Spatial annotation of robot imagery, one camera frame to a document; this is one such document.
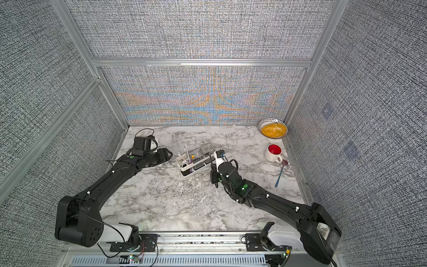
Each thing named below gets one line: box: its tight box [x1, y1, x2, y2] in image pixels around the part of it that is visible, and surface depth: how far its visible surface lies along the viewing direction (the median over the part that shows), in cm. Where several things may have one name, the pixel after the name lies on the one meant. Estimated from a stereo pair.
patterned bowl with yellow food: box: [257, 117, 289, 140], surface depth 113 cm
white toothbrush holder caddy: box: [175, 142, 217, 178], surface depth 92 cm
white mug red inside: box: [265, 143, 283, 163], surface depth 100 cm
